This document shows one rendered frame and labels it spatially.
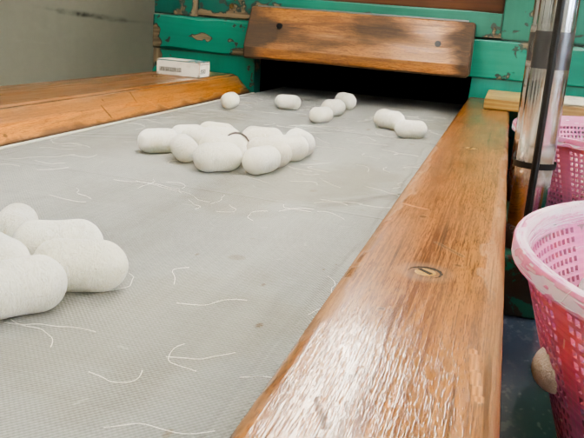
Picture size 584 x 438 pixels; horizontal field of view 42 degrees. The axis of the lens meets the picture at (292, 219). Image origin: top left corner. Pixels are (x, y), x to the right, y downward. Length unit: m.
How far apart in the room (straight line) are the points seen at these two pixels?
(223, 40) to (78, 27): 0.98
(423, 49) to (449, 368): 0.83
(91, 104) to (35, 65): 1.40
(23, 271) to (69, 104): 0.44
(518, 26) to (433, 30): 0.11
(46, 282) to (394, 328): 0.12
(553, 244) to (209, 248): 0.16
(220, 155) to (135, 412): 0.33
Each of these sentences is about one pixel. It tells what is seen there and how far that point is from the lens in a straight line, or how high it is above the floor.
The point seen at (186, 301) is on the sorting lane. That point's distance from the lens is 0.29.
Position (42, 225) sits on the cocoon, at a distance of 0.32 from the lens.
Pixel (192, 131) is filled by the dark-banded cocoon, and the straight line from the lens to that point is 0.59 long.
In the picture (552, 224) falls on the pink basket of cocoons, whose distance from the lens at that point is 0.38.
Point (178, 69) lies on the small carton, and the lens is 1.01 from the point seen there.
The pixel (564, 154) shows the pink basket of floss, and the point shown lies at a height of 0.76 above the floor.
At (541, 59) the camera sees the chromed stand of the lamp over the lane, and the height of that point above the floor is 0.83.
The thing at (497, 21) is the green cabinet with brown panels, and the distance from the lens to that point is 1.05.
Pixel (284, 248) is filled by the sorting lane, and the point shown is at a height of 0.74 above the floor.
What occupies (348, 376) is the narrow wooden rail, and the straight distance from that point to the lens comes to 0.19.
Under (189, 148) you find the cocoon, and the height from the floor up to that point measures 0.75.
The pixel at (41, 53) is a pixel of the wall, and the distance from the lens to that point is 2.12.
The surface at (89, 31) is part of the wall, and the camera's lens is 2.05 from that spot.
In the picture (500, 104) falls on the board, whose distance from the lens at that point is 0.90.
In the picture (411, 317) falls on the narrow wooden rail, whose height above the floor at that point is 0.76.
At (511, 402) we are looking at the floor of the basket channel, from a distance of 0.40.
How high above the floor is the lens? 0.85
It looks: 15 degrees down
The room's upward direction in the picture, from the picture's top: 4 degrees clockwise
